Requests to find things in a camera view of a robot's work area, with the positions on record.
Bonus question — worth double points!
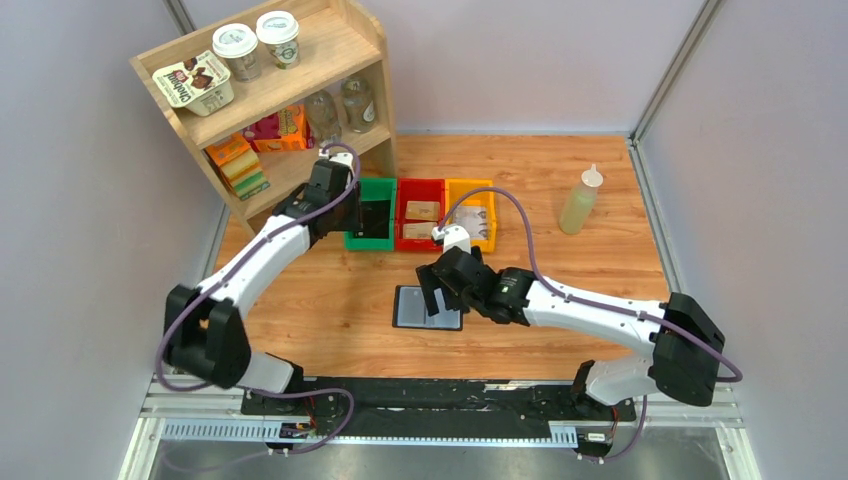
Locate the white lidded cup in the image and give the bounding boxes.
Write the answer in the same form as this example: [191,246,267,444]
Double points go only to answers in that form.
[212,23,262,82]
[255,10,300,70]

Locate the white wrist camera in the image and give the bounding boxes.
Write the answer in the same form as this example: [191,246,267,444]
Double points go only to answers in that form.
[319,148,354,169]
[431,224,472,253]

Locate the yellow plastic bin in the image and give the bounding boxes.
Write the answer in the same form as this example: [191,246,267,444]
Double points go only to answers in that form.
[445,178,497,253]

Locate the silver patterned cards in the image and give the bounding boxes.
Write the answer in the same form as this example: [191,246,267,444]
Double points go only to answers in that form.
[453,205,490,240]

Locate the red plastic bin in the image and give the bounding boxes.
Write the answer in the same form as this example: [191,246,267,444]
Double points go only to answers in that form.
[395,178,445,252]

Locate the green yellow sponge pack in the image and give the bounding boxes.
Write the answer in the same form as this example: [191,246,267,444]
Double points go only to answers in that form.
[219,149,270,200]

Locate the right white lidded cup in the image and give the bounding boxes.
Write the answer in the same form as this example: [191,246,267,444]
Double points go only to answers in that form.
[255,10,300,70]

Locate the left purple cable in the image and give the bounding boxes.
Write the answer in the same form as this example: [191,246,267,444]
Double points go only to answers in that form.
[154,142,362,456]

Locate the purple cable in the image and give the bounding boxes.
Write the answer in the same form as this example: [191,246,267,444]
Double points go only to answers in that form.
[154,142,362,456]
[433,187,745,464]

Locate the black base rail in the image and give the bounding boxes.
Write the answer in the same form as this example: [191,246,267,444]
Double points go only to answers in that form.
[239,376,637,425]

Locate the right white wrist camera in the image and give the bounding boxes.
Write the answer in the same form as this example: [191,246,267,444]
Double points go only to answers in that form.
[431,224,472,253]

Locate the chocolate pudding tub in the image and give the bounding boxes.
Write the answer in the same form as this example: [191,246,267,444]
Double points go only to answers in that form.
[152,50,235,117]

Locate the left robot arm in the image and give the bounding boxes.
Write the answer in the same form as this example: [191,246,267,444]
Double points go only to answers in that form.
[156,149,361,396]

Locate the orange snack box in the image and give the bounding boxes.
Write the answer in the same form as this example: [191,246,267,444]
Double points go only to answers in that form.
[242,104,315,153]

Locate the wooden shelf unit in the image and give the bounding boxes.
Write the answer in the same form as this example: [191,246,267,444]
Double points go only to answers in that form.
[130,1,397,237]

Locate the left white lidded cup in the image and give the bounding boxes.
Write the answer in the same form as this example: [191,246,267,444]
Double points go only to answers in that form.
[212,23,262,82]

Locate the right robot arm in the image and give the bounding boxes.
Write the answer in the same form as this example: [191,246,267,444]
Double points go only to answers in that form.
[416,247,725,407]

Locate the black card holder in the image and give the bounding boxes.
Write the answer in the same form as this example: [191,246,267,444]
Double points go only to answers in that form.
[392,285,463,332]

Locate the clear glass jar right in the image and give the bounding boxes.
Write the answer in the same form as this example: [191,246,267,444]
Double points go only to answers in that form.
[341,75,376,133]

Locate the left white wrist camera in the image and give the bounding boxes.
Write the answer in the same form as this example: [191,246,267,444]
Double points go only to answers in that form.
[319,148,354,169]

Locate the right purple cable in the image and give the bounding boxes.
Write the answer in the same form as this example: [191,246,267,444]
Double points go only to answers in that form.
[433,187,745,464]

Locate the black credit cards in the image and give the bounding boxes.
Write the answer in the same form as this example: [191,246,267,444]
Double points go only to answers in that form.
[355,200,393,239]

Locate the green squeeze bottle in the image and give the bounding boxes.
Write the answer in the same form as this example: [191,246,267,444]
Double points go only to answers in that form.
[559,164,604,235]

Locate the green plastic bin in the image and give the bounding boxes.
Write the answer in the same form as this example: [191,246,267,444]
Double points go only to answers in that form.
[344,178,397,251]

